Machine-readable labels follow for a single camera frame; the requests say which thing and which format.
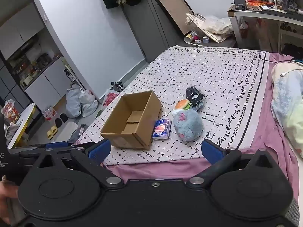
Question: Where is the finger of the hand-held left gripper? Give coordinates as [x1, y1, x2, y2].
[8, 142, 69, 158]

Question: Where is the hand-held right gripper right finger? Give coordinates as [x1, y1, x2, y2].
[188, 139, 274, 189]

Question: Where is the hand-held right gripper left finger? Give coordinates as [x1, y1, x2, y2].
[33, 139, 124, 189]

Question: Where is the brown cardboard box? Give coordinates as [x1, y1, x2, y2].
[100, 90, 162, 150]

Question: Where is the blue-grey round plush toy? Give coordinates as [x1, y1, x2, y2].
[173, 109, 204, 142]

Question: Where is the denim fabric toy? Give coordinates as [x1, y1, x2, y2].
[189, 100, 204, 110]

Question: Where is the blue tissue pack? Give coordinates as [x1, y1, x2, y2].
[152, 118, 171, 140]

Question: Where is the burger squishy toy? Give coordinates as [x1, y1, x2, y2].
[174, 99, 190, 110]

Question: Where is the person's left hand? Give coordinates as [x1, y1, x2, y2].
[0, 184, 19, 225]

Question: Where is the grey floor mat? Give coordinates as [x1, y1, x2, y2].
[55, 122, 78, 141]

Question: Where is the water bottle pack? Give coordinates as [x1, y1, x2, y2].
[42, 106, 57, 121]

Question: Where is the white round table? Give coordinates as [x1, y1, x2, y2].
[7, 103, 36, 149]

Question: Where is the white plastic bag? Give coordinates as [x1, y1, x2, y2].
[79, 89, 98, 117]

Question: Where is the red snack bag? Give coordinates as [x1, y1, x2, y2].
[1, 99, 20, 123]

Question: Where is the red patterned bag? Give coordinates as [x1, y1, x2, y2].
[102, 89, 121, 108]

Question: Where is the black plastic packet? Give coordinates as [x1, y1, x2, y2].
[185, 86, 205, 107]

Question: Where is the black dumbbell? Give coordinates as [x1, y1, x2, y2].
[111, 81, 125, 91]

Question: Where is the white black-printed blanket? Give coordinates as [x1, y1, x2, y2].
[76, 46, 270, 166]

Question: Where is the pastel quilt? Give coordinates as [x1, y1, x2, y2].
[270, 63, 303, 159]

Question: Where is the patterned tote bag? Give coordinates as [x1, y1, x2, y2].
[186, 13, 235, 43]

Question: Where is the yellow paper can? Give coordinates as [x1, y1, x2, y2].
[184, 32, 198, 43]

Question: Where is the clear plastic bag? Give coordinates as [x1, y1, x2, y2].
[204, 15, 233, 35]

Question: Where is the dark grey door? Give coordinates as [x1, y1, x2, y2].
[118, 0, 180, 63]

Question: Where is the white desk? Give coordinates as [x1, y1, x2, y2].
[227, 3, 303, 46]

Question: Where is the grey stand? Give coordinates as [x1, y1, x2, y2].
[233, 0, 247, 11]

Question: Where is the red strip packet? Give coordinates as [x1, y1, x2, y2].
[245, 0, 275, 7]

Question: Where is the grey wall cabinet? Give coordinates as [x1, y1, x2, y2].
[0, 0, 78, 126]

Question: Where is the black cable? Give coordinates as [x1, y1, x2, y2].
[259, 52, 303, 64]

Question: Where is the black picture frame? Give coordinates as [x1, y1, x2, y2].
[153, 0, 194, 37]

